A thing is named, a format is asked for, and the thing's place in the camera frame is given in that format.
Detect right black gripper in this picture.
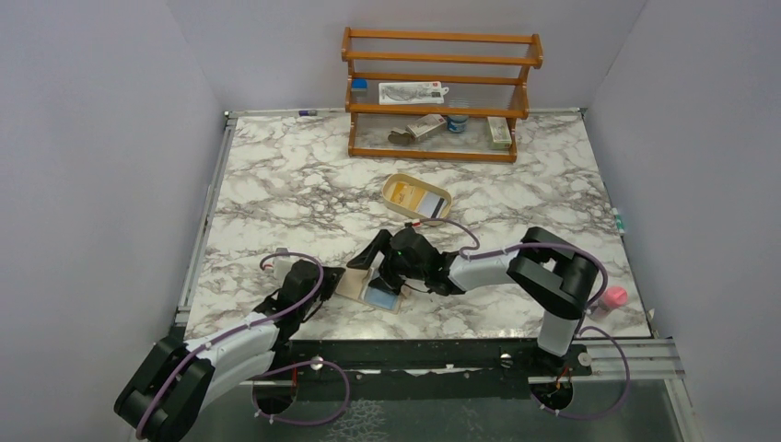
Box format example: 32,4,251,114
347,230,426,297

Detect beige leather card holder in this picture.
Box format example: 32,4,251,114
335,269,411,314

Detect light blue card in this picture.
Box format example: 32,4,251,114
363,287,402,311

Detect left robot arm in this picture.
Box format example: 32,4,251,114
113,249,345,441

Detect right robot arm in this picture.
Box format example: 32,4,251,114
346,224,607,375

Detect grey cards in tray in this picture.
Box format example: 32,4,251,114
417,193,448,218

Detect beige oval tray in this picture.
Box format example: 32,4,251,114
380,173,453,219

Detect white staples box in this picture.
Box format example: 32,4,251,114
406,114,447,140

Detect blue lidded small jar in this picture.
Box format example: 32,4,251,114
446,114,470,134

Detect orange wooden shelf rack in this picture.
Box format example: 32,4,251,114
341,27,544,163

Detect green white small box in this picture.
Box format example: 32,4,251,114
486,116,514,150

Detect packaged protractor set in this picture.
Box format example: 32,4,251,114
378,81,449,105

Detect blue grey eraser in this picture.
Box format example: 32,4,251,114
350,77,368,102

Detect pink cup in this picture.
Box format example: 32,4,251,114
589,286,629,321

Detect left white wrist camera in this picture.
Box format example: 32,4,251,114
271,248,297,283

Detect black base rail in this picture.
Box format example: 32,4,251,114
245,338,592,411

